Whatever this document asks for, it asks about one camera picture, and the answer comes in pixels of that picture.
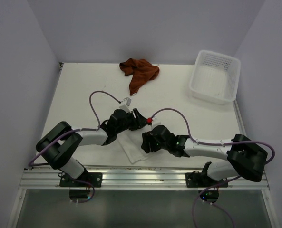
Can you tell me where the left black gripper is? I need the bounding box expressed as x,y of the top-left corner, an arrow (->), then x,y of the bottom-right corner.
116,108 -> 148,134

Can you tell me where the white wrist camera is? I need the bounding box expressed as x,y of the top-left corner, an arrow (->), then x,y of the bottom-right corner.
147,116 -> 161,128
119,97 -> 131,113

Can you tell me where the white plastic basket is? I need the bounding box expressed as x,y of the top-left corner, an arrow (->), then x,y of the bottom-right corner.
188,50 -> 241,105

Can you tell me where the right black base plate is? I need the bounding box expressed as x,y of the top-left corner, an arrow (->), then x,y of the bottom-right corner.
185,171 -> 228,188

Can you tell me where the white towel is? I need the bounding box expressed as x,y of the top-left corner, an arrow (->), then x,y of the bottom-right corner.
117,130 -> 150,164

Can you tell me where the aluminium mounting rail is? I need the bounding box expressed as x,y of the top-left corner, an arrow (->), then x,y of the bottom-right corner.
19,166 -> 270,190

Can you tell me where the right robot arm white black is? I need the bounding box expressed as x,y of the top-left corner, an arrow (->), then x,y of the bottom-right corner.
141,125 -> 268,187

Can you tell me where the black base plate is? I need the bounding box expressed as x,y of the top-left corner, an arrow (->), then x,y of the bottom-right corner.
185,171 -> 228,188
58,172 -> 103,188

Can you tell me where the brown towel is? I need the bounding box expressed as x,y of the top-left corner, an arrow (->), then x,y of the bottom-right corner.
119,58 -> 160,96

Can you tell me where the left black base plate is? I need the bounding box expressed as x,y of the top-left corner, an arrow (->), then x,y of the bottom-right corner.
58,172 -> 103,188

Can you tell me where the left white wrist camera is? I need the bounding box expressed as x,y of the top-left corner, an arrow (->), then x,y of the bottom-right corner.
119,97 -> 131,113

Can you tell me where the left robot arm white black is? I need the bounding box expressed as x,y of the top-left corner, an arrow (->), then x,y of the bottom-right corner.
36,108 -> 152,187

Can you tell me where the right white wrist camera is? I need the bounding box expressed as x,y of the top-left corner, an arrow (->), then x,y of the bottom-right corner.
147,116 -> 161,128

